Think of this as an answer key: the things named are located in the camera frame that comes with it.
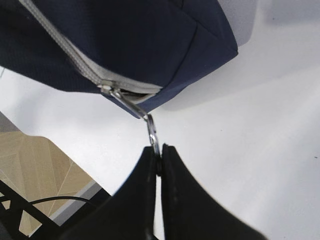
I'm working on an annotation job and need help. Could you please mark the black frame under table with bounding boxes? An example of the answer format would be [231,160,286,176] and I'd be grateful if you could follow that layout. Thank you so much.
[0,181,62,240]

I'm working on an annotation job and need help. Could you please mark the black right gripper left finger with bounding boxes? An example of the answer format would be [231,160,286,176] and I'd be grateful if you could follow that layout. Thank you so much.
[60,147,156,240]

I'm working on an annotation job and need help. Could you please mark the navy blue lunch bag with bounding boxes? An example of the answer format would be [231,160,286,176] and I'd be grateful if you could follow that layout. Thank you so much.
[0,0,238,112]

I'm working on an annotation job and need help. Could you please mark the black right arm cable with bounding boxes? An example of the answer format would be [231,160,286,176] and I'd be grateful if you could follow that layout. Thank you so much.
[24,195,101,211]

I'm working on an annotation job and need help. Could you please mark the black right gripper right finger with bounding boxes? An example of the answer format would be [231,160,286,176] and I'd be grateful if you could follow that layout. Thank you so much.
[161,144,266,240]

